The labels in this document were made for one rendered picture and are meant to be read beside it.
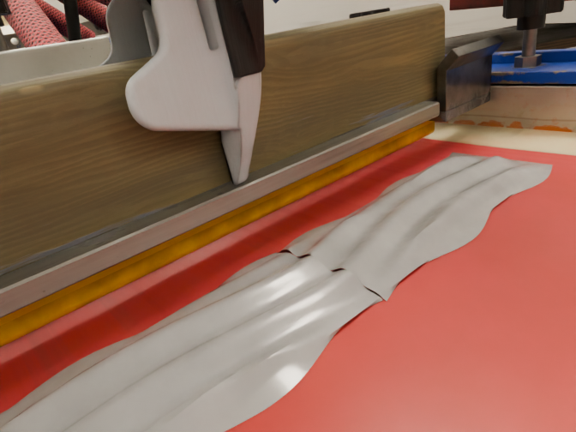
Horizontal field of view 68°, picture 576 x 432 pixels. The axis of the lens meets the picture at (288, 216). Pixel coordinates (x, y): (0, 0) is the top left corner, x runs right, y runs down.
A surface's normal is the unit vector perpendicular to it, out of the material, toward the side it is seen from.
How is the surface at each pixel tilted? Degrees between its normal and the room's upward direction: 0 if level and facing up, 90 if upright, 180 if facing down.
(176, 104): 84
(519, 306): 0
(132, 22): 96
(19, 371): 0
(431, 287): 0
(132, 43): 96
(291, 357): 37
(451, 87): 90
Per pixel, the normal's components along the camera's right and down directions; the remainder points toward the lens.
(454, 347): -0.14, -0.90
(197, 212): 0.66, 0.22
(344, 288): 0.29, -0.59
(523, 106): -0.73, 0.38
